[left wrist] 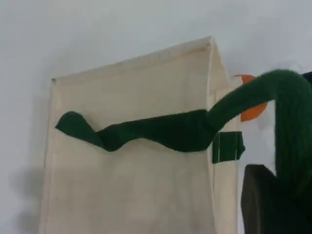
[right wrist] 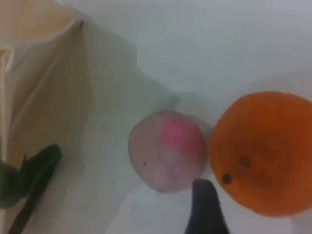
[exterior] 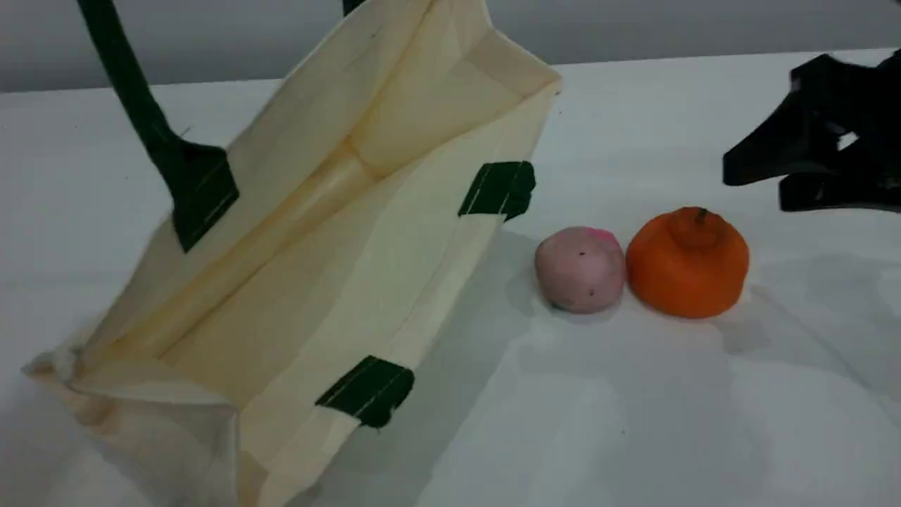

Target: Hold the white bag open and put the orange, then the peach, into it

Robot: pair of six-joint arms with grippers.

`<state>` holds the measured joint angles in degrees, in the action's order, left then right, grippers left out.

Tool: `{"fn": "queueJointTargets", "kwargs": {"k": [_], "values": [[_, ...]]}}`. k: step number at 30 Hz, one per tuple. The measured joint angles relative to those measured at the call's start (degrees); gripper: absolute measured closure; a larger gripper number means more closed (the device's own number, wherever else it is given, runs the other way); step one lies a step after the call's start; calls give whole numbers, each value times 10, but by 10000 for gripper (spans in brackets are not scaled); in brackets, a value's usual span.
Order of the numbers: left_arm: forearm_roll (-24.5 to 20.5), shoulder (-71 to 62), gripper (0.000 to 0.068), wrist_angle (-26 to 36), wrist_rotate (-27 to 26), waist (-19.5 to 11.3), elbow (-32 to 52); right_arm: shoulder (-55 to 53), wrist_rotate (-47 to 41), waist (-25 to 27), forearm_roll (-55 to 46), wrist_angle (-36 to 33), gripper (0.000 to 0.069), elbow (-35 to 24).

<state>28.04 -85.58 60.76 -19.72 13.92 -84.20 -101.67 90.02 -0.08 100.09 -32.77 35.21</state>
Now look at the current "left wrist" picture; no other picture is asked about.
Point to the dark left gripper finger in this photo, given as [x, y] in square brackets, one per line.
[254, 197]

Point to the orange fruit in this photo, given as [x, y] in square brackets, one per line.
[251, 114]

